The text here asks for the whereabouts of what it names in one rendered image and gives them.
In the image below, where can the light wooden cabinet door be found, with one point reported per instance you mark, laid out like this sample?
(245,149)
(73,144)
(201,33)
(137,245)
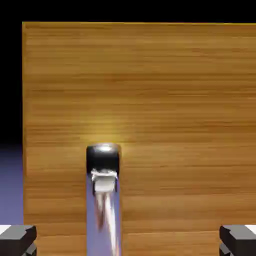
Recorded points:
(170,100)

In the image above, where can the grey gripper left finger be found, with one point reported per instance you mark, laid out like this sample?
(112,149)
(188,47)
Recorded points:
(16,238)

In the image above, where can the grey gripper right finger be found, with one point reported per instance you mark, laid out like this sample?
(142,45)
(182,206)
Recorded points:
(240,238)

